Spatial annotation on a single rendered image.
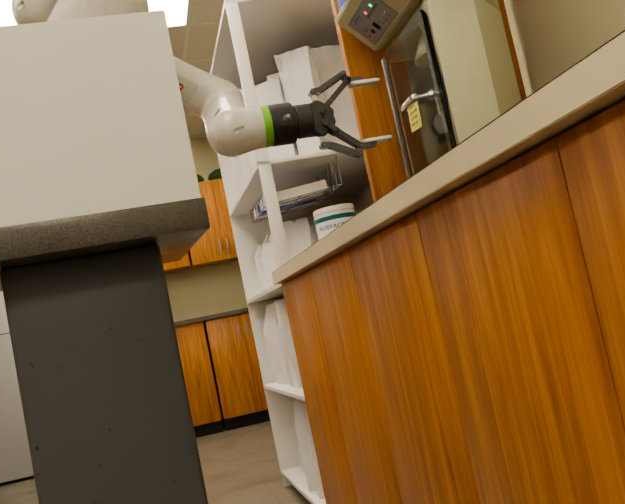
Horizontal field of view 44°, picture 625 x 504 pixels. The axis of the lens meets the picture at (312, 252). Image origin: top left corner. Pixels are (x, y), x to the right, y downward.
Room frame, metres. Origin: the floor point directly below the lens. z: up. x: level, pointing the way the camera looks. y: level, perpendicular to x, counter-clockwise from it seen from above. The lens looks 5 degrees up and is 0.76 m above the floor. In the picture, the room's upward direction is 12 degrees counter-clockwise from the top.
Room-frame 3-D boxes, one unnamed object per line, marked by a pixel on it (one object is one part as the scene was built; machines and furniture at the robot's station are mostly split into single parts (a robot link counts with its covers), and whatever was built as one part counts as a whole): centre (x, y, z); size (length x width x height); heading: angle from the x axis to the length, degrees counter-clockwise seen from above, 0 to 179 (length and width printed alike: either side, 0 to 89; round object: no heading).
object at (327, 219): (2.39, -0.09, 1.01); 0.13 x 0.13 x 0.15
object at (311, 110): (1.70, -0.06, 1.20); 0.09 x 0.07 x 0.08; 103
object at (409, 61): (1.81, -0.32, 1.19); 0.30 x 0.01 x 0.40; 12
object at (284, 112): (1.68, 0.01, 1.20); 0.12 x 0.06 x 0.09; 13
